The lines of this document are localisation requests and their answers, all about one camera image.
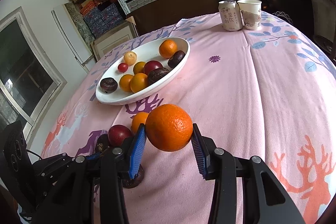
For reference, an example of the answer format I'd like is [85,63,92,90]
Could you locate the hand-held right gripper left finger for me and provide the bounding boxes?
[43,124,147,224]

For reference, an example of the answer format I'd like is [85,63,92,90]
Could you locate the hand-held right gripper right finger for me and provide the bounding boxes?
[191,123,305,224]

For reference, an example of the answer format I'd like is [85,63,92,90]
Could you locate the dark water chestnut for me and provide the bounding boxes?
[147,68,170,86]
[121,164,145,189]
[95,134,113,153]
[167,50,186,69]
[100,77,118,93]

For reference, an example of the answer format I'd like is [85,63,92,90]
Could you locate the red plum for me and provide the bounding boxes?
[143,60,164,75]
[108,124,133,147]

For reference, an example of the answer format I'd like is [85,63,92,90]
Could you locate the white oval plate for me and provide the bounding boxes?
[95,37,190,105]

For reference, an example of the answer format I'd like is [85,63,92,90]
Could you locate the yellow tomato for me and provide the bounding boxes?
[133,62,147,75]

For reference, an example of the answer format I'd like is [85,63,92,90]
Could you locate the pale yellow round fruit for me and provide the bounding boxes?
[123,51,137,65]

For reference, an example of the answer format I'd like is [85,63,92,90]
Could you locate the pink deer print tablecloth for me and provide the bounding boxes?
[39,10,336,224]

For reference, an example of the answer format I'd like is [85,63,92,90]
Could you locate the framed picture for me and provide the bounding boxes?
[91,21,139,62]

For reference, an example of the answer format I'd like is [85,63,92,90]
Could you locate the white leaning board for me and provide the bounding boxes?
[52,5,95,66]

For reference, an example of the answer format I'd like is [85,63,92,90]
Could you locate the marble pattern panel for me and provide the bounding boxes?
[64,2,95,44]

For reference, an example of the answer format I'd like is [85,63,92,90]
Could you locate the stack of blue patterned boxes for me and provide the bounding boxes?
[81,2,124,39]

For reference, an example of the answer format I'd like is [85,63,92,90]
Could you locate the white beverage can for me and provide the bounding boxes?
[218,0,243,31]

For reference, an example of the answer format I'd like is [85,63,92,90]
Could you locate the white paper cup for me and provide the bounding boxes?
[237,0,262,31]

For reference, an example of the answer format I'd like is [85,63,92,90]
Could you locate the brown wooden cabinet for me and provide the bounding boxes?
[131,0,225,36]

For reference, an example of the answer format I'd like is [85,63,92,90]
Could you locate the window with white frame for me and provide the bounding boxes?
[0,7,67,132]

